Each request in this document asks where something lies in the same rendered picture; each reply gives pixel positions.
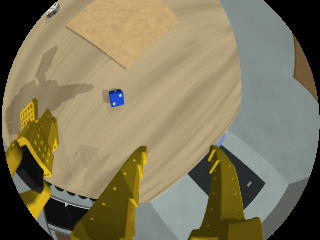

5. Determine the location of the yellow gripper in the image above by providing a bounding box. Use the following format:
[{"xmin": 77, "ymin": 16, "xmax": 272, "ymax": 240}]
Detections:
[{"xmin": 70, "ymin": 145, "xmax": 263, "ymax": 240}]

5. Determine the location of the blue die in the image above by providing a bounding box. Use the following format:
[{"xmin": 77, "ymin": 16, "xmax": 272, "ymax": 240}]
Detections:
[{"xmin": 109, "ymin": 89, "xmax": 124, "ymax": 107}]

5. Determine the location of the white die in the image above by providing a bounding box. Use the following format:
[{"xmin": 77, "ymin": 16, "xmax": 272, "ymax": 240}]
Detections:
[{"xmin": 46, "ymin": 3, "xmax": 60, "ymax": 18}]

